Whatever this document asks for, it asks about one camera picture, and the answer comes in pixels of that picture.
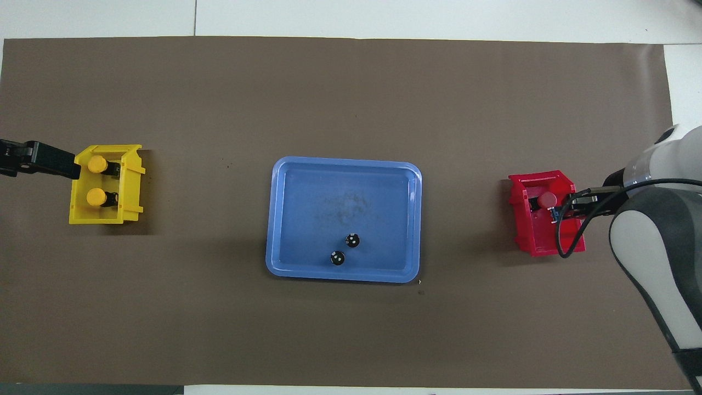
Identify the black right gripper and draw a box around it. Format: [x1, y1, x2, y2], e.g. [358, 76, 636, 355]
[561, 187, 626, 221]

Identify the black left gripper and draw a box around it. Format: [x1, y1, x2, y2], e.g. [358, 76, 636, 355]
[0, 140, 81, 180]

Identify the yellow push button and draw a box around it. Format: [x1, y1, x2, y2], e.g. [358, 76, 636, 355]
[88, 155, 121, 177]
[86, 188, 119, 209]

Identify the blue plastic tray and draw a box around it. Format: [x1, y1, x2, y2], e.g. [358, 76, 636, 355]
[265, 156, 423, 284]

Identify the red plastic bin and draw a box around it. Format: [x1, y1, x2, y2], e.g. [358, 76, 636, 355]
[508, 170, 586, 257]

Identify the yellow plastic bin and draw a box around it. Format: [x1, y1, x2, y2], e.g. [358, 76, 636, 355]
[69, 144, 146, 225]

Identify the brown paper mat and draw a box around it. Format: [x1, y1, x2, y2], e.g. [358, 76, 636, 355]
[0, 36, 697, 389]

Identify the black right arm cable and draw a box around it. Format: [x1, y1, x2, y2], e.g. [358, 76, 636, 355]
[556, 178, 702, 258]

